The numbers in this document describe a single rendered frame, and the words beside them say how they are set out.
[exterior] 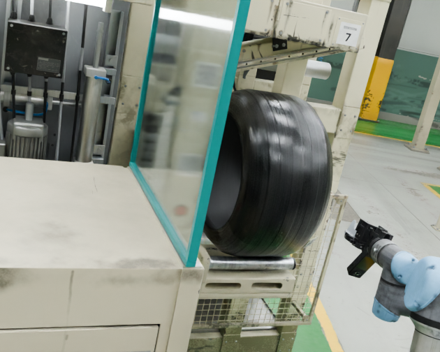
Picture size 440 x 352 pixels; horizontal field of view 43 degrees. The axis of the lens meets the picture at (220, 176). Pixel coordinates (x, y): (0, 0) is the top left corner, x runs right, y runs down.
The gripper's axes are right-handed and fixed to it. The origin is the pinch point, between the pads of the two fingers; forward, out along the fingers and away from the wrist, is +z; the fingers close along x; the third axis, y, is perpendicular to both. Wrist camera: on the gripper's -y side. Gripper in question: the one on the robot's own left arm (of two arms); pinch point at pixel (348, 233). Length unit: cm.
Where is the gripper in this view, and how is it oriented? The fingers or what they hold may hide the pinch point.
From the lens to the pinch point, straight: 182.2
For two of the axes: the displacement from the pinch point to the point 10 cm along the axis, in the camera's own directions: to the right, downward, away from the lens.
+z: -2.1, -2.3, 9.5
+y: 3.7, -9.2, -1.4
